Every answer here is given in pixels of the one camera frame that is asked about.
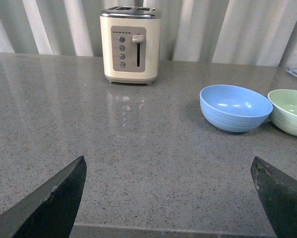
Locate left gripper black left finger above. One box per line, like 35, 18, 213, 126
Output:
0, 156, 86, 238

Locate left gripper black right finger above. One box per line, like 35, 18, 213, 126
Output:
250, 157, 297, 238

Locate green bowl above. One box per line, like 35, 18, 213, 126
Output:
268, 89, 297, 136

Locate blue bowl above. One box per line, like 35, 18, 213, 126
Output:
200, 85, 273, 132

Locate white pleated curtain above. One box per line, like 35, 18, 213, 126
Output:
0, 0, 297, 66

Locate cream two-slot toaster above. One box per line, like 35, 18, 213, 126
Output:
100, 6, 161, 85

